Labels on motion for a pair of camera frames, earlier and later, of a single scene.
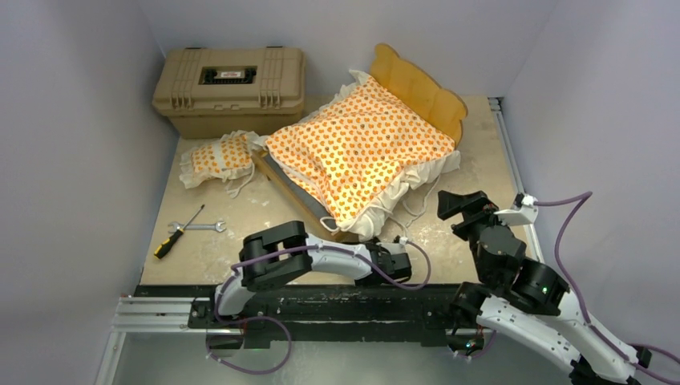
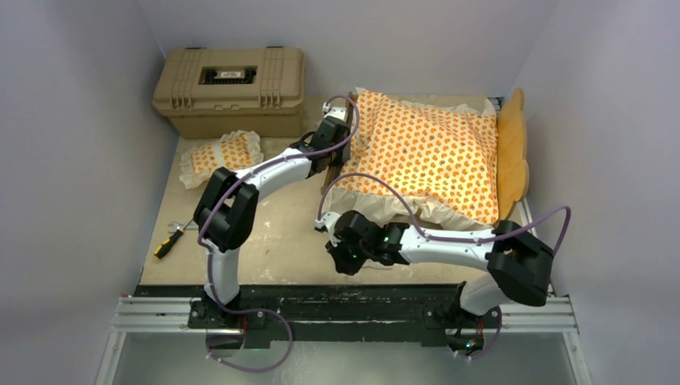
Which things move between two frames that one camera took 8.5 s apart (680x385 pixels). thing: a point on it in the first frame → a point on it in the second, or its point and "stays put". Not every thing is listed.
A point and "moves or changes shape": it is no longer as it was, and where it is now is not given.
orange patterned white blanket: (353, 158) moves or changes shape
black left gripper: (381, 249) → (339, 160)
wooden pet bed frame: (412, 84) → (513, 172)
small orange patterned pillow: (230, 159) stays put
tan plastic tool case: (213, 91) stays put
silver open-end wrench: (177, 226) stays put
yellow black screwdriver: (165, 247) stays put
